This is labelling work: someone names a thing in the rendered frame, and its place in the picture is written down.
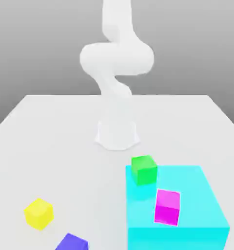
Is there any small green cube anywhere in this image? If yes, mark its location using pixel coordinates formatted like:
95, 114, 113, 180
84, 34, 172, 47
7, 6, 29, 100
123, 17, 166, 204
131, 154, 158, 186

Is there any small magenta cube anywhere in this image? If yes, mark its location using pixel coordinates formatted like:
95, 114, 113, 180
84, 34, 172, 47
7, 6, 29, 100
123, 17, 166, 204
154, 188, 181, 227

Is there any small purple cube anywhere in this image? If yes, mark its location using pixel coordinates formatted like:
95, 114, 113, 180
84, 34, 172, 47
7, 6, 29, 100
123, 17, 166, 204
54, 232, 89, 250

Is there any small yellow cube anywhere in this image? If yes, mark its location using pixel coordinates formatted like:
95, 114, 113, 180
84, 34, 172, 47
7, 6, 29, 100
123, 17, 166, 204
23, 198, 55, 231

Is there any large cyan box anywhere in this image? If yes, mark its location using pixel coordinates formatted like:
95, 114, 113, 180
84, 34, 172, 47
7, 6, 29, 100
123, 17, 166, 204
125, 165, 231, 250

